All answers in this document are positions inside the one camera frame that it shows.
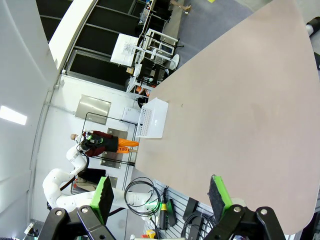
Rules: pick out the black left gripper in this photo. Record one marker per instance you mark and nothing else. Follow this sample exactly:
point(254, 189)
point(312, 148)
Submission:
point(86, 145)

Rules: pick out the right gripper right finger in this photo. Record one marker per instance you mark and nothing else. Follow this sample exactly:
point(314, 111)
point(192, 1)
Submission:
point(220, 197)

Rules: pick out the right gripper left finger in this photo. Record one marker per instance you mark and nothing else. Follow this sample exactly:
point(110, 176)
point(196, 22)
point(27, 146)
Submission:
point(103, 197)

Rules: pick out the white perforated plastic basket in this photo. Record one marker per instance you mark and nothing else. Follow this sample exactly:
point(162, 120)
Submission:
point(156, 120)

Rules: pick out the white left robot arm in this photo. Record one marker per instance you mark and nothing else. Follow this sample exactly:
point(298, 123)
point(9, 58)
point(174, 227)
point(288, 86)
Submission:
point(65, 200)

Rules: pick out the person in dark red jacket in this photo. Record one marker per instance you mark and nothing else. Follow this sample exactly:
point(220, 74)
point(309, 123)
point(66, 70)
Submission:
point(107, 143)

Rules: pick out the red emergency stop button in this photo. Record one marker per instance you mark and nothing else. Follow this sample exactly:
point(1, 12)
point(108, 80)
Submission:
point(149, 233)

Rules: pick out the white cylinder with black band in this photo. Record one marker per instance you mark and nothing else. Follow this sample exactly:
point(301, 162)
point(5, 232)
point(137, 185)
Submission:
point(313, 27)

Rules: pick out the black tube frame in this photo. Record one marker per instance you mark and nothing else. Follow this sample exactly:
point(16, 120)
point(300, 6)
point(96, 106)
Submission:
point(86, 117)

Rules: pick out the metal wall panel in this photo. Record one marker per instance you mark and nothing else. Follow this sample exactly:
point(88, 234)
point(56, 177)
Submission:
point(93, 110)

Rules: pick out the white wall box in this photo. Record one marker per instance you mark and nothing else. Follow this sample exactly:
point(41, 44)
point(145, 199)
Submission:
point(131, 115)

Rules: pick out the white frame cart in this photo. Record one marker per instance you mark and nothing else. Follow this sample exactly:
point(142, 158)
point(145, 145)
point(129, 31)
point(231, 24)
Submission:
point(160, 42)

